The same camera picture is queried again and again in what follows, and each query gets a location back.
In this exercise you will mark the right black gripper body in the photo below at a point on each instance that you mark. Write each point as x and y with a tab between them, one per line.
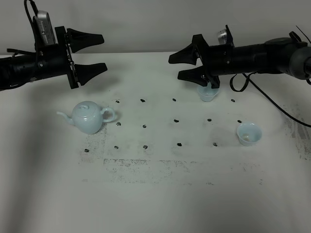
213	57

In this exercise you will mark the near light blue teacup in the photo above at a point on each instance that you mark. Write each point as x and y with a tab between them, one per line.
249	133

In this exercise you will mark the light blue teacup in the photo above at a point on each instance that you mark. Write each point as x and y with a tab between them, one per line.
249	133
207	93

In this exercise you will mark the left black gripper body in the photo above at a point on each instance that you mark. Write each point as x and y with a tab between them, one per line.
56	60

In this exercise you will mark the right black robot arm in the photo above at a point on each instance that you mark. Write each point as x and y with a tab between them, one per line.
288	55

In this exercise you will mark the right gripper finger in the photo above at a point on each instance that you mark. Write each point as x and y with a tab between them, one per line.
185	56
197	75

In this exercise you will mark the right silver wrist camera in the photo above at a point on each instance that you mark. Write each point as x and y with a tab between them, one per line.
222	37

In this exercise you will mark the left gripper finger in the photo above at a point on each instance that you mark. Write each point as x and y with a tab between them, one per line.
84	73
80	40

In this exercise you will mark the light blue porcelain teapot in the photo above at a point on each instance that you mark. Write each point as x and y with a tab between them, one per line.
89	117

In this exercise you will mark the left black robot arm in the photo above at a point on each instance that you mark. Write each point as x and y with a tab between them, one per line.
16	71

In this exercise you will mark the far light blue teacup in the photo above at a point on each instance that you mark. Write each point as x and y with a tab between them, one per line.
207	93

